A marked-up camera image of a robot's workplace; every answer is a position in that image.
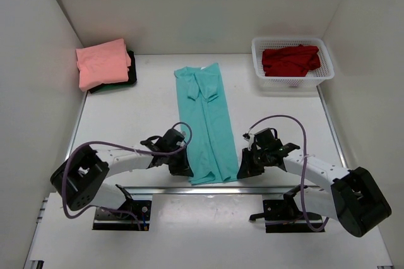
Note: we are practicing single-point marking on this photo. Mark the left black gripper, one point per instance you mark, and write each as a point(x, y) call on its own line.
point(183, 168)

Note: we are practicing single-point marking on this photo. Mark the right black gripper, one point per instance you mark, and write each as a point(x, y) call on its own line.
point(246, 169)

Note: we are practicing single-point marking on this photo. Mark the teal t shirt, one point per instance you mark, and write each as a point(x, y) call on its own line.
point(202, 104)

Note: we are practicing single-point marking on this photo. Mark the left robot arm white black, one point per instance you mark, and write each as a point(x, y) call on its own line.
point(81, 179)

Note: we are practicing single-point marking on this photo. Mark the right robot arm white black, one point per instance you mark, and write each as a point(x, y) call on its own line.
point(351, 197)

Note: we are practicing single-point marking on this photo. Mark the green folded t shirt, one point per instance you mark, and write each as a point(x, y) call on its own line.
point(110, 86)

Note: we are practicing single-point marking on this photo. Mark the black folded t shirt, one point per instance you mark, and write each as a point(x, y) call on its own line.
point(132, 76)

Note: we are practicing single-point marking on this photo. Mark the white plastic basket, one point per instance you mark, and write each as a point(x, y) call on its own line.
point(311, 80)

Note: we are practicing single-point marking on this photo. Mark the red t shirt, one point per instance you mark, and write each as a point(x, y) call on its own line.
point(294, 61)

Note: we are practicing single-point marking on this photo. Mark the pink folded t shirt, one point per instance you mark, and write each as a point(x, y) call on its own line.
point(105, 63)

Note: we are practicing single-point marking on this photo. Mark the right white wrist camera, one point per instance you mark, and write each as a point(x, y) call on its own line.
point(250, 138)

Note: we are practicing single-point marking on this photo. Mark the aluminium rail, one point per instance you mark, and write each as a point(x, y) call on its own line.
point(210, 190)

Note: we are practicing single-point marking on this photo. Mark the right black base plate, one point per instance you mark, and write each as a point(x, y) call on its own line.
point(281, 215)

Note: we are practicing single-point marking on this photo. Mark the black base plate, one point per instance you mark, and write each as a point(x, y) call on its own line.
point(281, 215)
point(139, 220)

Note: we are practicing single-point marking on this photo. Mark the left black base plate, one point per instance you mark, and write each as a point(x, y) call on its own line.
point(139, 220)

